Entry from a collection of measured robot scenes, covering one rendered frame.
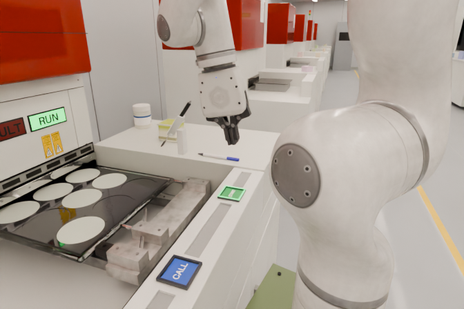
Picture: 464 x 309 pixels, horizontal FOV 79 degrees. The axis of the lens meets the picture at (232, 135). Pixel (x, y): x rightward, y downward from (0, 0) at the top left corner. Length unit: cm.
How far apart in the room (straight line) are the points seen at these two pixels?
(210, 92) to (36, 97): 54
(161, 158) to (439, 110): 78
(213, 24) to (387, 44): 35
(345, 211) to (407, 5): 19
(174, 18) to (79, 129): 65
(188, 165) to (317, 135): 68
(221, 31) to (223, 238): 40
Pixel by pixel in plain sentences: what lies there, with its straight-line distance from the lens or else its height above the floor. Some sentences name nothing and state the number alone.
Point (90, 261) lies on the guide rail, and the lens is 79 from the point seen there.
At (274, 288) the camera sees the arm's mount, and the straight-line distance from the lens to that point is 68.
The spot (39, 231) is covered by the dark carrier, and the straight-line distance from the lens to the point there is 83.
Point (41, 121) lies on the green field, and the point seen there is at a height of 110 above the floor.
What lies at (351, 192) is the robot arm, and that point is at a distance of 27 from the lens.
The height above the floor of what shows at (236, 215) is 96.
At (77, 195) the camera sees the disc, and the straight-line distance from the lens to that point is 94.
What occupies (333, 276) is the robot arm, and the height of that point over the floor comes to 106.
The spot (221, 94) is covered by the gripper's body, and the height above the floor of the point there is 121.
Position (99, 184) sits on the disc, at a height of 90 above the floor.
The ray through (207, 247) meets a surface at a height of 96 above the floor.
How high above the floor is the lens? 133
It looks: 19 degrees down
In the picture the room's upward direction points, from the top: straight up
